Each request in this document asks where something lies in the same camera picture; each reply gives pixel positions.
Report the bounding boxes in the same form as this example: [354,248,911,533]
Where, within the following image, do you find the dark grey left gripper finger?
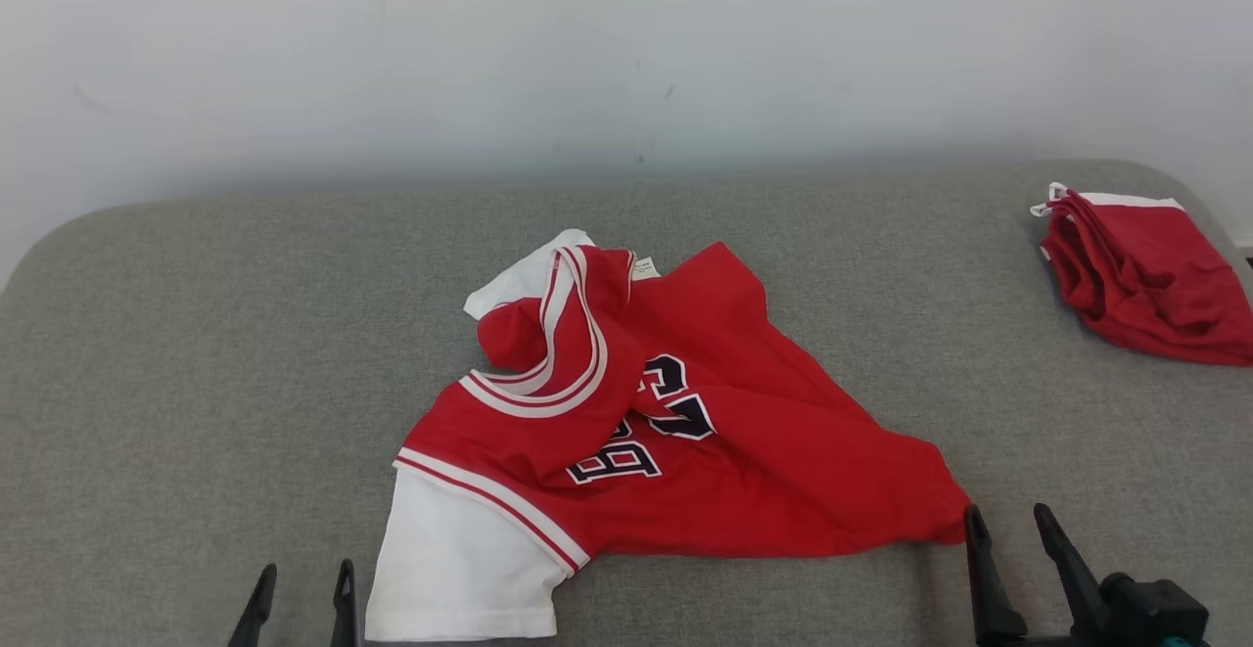
[329,558,359,647]
[227,563,279,647]

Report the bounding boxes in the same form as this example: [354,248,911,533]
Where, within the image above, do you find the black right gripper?
[963,502,1113,647]

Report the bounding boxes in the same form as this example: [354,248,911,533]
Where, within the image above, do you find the red basketball jersey white sleeves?
[364,228,973,644]

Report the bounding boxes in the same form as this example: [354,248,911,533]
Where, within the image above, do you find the red shorts white trim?
[1029,181,1253,368]

